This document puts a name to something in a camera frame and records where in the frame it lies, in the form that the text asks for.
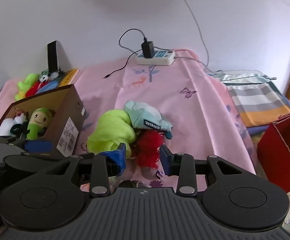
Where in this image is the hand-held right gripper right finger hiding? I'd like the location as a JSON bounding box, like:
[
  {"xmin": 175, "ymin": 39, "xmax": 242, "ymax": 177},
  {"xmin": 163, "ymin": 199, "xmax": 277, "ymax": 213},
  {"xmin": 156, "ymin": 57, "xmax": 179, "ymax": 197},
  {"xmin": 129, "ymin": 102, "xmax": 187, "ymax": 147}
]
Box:
[{"xmin": 159, "ymin": 144, "xmax": 257, "ymax": 195}]

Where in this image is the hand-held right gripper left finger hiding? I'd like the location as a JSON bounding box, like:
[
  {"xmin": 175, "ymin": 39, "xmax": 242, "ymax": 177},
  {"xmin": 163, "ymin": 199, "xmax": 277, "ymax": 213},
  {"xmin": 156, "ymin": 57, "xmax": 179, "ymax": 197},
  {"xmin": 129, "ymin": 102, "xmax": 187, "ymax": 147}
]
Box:
[{"xmin": 38, "ymin": 142, "xmax": 127, "ymax": 197}]

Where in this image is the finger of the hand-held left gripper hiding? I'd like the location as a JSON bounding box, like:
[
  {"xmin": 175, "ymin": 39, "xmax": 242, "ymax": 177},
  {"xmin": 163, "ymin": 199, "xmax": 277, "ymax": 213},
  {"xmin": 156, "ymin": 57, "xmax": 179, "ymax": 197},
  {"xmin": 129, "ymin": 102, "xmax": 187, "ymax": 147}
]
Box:
[{"xmin": 8, "ymin": 136, "xmax": 53, "ymax": 155}]

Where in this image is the pink plush bear red knit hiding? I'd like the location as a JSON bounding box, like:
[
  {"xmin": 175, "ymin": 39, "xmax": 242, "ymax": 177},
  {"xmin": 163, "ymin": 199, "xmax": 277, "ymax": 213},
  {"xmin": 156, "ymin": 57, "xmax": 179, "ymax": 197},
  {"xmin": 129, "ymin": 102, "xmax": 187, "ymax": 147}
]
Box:
[{"xmin": 131, "ymin": 129, "xmax": 166, "ymax": 179}]

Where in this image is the lime green fuzzy cloth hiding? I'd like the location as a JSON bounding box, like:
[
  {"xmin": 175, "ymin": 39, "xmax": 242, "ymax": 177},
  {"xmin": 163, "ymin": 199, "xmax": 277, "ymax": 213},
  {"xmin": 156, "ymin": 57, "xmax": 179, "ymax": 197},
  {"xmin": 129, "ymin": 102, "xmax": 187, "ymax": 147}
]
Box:
[{"xmin": 87, "ymin": 109, "xmax": 137, "ymax": 159}]

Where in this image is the brown cardboard box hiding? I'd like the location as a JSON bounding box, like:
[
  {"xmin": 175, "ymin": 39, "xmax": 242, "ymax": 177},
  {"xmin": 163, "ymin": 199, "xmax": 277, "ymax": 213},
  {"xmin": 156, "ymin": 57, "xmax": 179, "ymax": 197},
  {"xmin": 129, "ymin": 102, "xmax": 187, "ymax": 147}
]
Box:
[{"xmin": 0, "ymin": 84, "xmax": 86, "ymax": 158}]

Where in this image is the light blue plush pouch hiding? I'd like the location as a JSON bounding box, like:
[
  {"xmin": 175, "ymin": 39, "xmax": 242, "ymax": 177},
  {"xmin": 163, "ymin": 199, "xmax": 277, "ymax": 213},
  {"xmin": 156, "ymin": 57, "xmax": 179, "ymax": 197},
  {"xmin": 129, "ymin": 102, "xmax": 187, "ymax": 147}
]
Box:
[{"xmin": 123, "ymin": 101, "xmax": 173, "ymax": 140}]

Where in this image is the white plush toy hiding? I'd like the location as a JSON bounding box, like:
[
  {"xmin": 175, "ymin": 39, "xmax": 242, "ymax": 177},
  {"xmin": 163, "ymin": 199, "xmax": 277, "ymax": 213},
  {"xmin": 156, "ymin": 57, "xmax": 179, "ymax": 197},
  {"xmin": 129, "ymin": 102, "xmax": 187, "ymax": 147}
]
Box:
[{"xmin": 0, "ymin": 109, "xmax": 27, "ymax": 137}]

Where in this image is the green smiling plush doll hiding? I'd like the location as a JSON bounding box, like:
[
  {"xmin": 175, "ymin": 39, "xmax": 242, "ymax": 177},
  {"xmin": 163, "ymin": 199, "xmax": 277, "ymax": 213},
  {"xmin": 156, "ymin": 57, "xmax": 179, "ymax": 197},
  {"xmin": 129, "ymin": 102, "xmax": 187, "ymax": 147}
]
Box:
[{"xmin": 26, "ymin": 107, "xmax": 56, "ymax": 140}]

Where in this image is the black plush toy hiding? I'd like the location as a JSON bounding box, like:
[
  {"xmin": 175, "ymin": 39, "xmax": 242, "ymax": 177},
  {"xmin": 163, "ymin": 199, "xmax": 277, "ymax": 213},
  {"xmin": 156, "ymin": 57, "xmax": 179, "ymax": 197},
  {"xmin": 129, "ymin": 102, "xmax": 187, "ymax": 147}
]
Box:
[{"xmin": 10, "ymin": 123, "xmax": 29, "ymax": 140}]

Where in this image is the pink printed bedsheet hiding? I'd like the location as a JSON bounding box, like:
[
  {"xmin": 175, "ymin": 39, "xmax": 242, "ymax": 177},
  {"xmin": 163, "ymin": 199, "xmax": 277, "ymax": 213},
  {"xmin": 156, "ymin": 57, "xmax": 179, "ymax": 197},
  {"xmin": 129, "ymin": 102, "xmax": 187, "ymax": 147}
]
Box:
[{"xmin": 0, "ymin": 49, "xmax": 259, "ymax": 188}]

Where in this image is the red plush toy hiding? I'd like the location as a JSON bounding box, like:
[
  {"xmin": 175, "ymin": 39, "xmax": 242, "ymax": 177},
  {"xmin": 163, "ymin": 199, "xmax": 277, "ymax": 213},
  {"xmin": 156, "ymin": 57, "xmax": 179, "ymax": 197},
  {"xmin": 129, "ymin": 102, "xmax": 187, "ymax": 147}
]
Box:
[{"xmin": 25, "ymin": 81, "xmax": 44, "ymax": 97}]

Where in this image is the blue plush toy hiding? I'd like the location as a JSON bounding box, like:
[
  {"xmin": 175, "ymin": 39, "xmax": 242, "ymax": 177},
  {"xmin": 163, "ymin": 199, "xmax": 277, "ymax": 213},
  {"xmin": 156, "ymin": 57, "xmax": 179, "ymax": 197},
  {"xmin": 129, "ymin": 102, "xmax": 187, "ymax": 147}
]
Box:
[{"xmin": 36, "ymin": 81, "xmax": 60, "ymax": 94}]

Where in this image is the green plush toy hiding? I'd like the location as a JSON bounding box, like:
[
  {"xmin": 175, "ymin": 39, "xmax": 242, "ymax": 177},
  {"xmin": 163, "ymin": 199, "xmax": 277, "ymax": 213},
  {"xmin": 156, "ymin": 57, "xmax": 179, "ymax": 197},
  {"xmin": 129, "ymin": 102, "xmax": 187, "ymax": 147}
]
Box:
[{"xmin": 15, "ymin": 73, "xmax": 40, "ymax": 102}]

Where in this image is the panda plush toy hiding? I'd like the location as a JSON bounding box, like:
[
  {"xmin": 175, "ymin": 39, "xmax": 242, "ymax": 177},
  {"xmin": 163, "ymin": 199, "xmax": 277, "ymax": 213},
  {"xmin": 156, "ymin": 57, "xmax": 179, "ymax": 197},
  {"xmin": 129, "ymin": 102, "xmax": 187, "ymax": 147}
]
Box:
[{"xmin": 39, "ymin": 71, "xmax": 60, "ymax": 83}]

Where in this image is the yellow book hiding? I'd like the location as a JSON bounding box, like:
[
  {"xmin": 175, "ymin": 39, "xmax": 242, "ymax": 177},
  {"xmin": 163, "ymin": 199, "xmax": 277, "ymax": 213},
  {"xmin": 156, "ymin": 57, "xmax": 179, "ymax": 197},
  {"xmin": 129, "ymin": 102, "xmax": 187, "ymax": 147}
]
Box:
[{"xmin": 60, "ymin": 69, "xmax": 80, "ymax": 87}]

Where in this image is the black rectangular device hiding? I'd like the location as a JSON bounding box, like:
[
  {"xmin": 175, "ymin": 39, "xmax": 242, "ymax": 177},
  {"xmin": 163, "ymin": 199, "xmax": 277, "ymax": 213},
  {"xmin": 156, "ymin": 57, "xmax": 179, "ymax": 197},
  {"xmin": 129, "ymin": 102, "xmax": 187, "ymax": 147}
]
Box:
[{"xmin": 47, "ymin": 40, "xmax": 60, "ymax": 73}]

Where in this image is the white power strip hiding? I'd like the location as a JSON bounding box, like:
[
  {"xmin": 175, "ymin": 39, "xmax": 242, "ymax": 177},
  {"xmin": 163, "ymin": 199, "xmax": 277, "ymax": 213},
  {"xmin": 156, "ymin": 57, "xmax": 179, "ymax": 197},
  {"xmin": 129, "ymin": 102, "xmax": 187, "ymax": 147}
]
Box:
[{"xmin": 135, "ymin": 49, "xmax": 175, "ymax": 66}]

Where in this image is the striped folded cloth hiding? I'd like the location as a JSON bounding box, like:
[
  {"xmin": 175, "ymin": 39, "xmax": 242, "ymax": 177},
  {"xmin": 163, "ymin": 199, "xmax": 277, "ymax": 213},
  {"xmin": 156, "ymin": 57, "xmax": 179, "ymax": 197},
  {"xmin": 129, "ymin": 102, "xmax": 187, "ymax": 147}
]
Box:
[{"xmin": 221, "ymin": 81, "xmax": 290, "ymax": 128}]

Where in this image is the red box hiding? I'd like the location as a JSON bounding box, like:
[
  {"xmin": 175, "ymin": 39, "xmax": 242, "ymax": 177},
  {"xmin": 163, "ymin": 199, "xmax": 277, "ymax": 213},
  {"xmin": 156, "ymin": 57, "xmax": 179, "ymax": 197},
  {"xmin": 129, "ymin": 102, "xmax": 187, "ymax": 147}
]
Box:
[{"xmin": 257, "ymin": 106, "xmax": 290, "ymax": 193}]

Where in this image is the black charger plug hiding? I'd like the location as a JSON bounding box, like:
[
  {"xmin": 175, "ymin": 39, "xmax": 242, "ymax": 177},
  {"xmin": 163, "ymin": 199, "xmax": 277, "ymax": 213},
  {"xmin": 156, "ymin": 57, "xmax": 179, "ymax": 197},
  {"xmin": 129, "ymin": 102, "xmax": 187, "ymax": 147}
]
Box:
[{"xmin": 141, "ymin": 37, "xmax": 155, "ymax": 59}]

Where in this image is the pale green folded cloth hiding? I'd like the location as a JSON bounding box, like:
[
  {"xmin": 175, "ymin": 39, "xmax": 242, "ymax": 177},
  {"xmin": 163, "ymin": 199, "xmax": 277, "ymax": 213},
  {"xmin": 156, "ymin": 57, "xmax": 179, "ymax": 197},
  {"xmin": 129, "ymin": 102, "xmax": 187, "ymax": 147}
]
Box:
[{"xmin": 209, "ymin": 69, "xmax": 277, "ymax": 83}]

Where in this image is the black charger cable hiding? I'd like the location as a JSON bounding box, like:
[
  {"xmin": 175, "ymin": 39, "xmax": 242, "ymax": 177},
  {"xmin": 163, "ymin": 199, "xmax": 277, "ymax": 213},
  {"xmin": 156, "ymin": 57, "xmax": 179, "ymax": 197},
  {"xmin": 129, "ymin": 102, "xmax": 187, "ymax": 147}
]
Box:
[{"xmin": 105, "ymin": 29, "xmax": 148, "ymax": 79}]

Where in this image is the grey power cord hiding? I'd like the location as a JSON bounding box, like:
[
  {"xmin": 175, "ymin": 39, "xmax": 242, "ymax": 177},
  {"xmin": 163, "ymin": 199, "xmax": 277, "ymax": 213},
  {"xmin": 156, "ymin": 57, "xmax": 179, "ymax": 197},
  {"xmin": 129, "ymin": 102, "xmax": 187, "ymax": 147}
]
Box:
[{"xmin": 174, "ymin": 0, "xmax": 223, "ymax": 77}]

